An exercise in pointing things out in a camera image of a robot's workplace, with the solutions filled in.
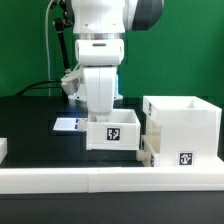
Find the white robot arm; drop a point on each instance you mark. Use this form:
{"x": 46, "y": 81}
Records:
{"x": 99, "y": 48}

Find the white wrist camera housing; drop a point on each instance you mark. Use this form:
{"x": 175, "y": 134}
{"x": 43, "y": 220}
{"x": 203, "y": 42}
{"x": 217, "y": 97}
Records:
{"x": 71, "y": 82}

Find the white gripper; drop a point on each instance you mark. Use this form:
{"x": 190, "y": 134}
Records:
{"x": 99, "y": 85}

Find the white front drawer tray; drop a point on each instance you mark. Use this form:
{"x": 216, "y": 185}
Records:
{"x": 149, "y": 152}

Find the white drawer cabinet box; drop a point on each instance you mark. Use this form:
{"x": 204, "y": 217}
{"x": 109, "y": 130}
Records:
{"x": 187, "y": 128}

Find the white obstacle fence frame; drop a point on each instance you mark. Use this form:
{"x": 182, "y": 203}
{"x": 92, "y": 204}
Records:
{"x": 96, "y": 180}

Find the white drawer tray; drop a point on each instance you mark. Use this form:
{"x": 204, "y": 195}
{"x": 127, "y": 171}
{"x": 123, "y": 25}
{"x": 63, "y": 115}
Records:
{"x": 120, "y": 132}
{"x": 149, "y": 152}

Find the white marker tag sheet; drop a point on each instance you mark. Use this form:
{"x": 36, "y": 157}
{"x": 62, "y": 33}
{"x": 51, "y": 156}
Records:
{"x": 69, "y": 124}

